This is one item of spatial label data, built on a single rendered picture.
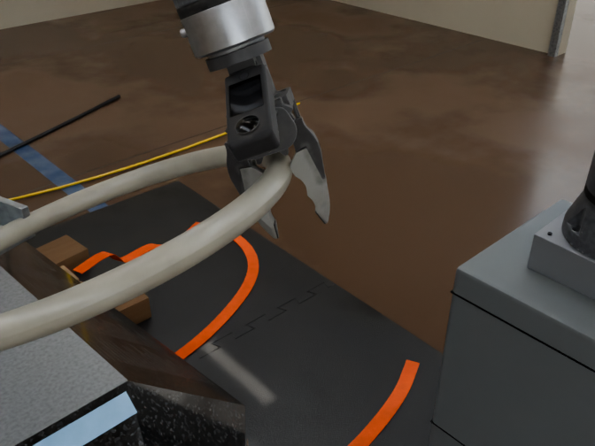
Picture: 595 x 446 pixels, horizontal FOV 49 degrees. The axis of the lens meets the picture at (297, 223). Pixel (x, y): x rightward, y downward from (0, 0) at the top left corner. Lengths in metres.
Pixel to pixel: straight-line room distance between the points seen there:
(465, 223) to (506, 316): 1.85
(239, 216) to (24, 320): 0.20
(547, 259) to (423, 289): 1.38
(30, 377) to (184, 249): 0.64
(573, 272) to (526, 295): 0.09
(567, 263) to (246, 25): 0.79
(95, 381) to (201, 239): 0.59
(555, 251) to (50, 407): 0.89
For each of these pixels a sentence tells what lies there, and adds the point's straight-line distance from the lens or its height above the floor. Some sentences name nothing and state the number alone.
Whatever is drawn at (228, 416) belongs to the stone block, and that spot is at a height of 0.60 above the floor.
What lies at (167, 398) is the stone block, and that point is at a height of 0.73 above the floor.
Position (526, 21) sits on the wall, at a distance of 5.74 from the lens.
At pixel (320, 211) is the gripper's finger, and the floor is 1.20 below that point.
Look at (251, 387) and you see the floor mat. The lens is 2.17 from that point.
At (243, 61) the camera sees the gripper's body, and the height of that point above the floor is 1.35.
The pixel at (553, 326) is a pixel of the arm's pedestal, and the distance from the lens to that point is 1.21.
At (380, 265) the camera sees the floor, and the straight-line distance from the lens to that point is 2.72.
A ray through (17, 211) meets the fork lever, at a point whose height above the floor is 1.10.
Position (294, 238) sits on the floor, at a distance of 2.87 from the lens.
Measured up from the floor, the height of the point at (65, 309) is 1.24.
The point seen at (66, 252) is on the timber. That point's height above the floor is 0.09.
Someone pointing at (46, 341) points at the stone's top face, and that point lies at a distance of 1.22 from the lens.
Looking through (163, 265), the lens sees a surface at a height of 1.25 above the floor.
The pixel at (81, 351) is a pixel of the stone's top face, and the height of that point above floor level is 0.80.
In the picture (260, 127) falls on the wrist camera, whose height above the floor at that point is 1.32.
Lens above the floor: 1.57
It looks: 32 degrees down
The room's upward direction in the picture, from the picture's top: straight up
